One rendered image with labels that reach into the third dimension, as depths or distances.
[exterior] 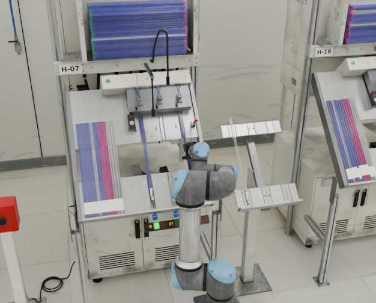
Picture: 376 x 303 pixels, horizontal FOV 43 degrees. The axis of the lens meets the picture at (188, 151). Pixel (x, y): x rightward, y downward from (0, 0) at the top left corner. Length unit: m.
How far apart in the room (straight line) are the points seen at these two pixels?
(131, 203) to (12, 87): 2.05
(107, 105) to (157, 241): 0.90
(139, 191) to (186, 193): 0.69
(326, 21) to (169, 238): 1.63
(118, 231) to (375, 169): 1.53
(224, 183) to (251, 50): 2.70
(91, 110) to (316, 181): 1.45
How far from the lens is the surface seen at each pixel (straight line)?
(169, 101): 2.59
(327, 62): 3.18
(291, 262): 3.32
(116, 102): 2.63
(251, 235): 2.88
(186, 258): 1.98
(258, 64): 4.47
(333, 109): 2.93
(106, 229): 2.86
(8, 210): 2.55
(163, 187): 2.49
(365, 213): 3.46
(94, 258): 2.98
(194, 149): 2.21
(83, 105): 2.62
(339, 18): 2.94
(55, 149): 4.42
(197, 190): 1.81
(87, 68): 2.59
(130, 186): 2.48
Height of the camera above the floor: 2.11
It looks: 27 degrees down
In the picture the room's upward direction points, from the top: straight up
